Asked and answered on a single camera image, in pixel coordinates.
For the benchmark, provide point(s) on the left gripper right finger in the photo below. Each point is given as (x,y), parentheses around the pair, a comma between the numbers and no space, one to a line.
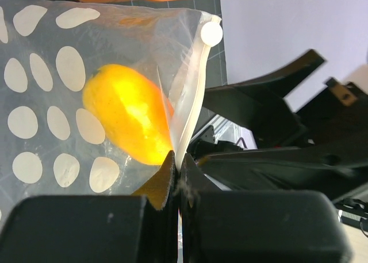
(257,226)

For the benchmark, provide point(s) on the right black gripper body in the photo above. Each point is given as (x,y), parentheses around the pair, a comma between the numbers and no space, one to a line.
(321,147)

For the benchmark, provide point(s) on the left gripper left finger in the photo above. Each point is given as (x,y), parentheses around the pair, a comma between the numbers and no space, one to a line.
(142,227)

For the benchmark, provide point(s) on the yellow mango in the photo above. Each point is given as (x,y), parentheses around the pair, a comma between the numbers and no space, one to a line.
(132,110)

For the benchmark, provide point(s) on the white dotted zip bag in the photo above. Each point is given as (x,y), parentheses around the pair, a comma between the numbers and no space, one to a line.
(52,145)

